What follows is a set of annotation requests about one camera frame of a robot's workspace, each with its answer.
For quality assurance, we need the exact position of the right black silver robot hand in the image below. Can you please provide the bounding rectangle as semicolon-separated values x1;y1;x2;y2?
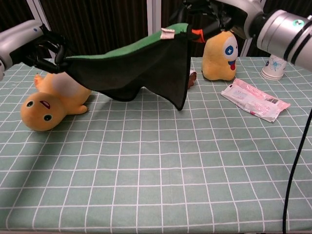
168;0;265;44

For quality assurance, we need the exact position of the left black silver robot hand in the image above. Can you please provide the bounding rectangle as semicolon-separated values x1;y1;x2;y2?
0;19;68;74

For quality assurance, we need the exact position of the green cloth with black trim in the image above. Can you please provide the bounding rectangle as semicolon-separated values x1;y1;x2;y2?
63;22;198;112

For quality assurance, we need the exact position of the yellow one-eyed plush toy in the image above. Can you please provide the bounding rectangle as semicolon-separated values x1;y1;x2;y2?
201;30;238;81

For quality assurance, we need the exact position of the white flower-print paper cup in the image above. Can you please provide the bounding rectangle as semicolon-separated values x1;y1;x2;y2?
261;54;287;81

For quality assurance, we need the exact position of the yellow duck plush toy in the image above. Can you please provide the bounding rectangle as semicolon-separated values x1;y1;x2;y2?
20;73;93;132

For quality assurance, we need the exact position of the pink white plastic packet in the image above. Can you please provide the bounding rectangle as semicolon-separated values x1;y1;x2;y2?
220;78;292;123

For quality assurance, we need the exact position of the green checked tablecloth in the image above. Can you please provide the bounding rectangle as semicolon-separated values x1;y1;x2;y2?
0;56;312;234

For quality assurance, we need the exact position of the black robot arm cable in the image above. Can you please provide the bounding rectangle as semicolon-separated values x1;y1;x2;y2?
282;117;312;234

